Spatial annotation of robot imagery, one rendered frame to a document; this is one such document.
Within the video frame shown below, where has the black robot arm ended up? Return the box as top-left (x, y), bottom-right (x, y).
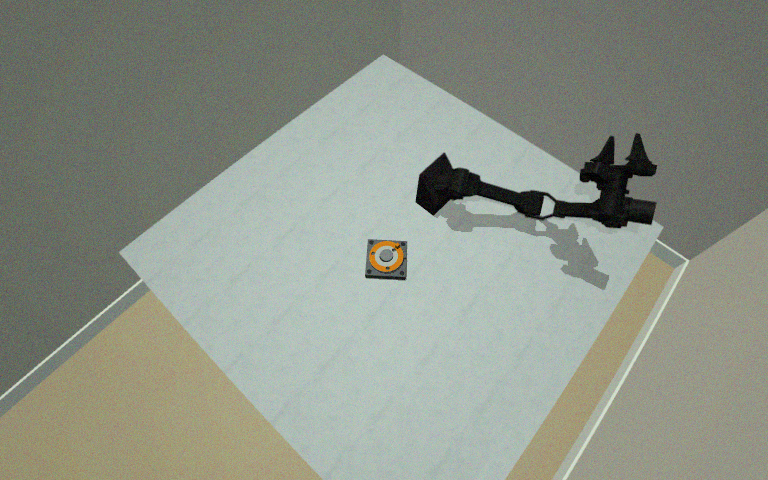
top-left (431, 161), bottom-right (657, 228)

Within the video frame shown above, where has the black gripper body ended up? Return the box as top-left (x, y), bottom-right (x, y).
top-left (598, 160), bottom-right (657, 197)

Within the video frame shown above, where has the orange round plate with holes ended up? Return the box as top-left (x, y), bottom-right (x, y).
top-left (369, 241), bottom-right (404, 273)

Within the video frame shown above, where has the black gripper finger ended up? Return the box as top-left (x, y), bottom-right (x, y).
top-left (590, 136), bottom-right (615, 164)
top-left (625, 133), bottom-right (652, 164)

